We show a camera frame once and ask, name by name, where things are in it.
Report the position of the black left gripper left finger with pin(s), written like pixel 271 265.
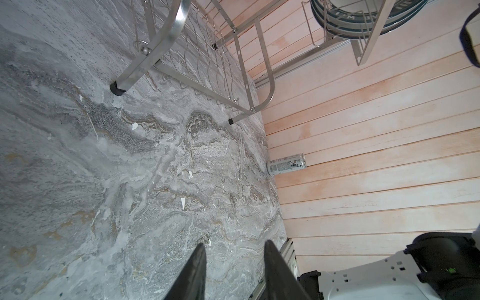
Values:
pixel 191 282

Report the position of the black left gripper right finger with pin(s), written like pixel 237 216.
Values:
pixel 280 281

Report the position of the white plate green lettered rim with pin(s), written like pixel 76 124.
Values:
pixel 354 20

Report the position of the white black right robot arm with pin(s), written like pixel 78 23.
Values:
pixel 435 266

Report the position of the stainless steel dish rack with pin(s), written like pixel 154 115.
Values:
pixel 197 43

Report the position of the silver drink can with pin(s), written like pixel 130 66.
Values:
pixel 286 164

